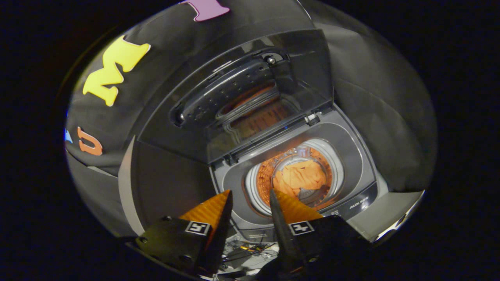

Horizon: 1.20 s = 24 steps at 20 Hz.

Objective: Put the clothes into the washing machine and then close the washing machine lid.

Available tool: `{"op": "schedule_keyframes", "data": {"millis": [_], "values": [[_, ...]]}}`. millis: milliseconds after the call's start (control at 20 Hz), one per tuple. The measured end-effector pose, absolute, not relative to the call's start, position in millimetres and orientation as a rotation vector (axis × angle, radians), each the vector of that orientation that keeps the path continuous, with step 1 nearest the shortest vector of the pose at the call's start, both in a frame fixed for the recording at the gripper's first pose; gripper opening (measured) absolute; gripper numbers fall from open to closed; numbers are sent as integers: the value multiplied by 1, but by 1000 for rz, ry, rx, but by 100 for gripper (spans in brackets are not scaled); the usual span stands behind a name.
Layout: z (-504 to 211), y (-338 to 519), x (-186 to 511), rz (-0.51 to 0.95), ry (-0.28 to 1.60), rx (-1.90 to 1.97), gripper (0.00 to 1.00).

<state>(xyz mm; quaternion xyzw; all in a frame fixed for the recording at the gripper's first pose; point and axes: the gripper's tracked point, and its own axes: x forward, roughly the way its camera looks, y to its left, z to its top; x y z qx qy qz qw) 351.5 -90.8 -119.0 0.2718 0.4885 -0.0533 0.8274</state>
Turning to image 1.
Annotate grey washing machine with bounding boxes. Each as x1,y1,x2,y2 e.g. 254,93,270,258
211,107,424,242

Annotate black backdrop cloth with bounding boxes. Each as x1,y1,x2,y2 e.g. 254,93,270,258
64,0,438,192

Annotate black cables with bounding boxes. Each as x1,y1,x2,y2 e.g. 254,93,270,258
223,234,280,274

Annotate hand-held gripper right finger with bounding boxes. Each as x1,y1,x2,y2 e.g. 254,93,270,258
270,189,371,276

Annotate grey cabinet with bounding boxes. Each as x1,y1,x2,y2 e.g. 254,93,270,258
66,135,219,238

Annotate dark washing machine lid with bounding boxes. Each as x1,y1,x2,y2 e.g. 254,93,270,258
137,29,334,164

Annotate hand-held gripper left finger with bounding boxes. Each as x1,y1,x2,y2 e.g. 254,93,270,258
135,190,234,276

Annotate orange polo shirt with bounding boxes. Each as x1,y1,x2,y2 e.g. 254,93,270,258
273,159,327,199

